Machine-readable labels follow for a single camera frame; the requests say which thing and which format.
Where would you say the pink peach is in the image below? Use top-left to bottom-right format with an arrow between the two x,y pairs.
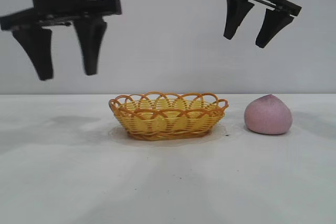
244,94 -> 293,136

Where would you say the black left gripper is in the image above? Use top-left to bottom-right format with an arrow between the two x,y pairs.
0,0 -> 123,81

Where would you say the yellow woven wicker basket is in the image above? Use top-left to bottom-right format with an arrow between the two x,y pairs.
109,92 -> 229,142

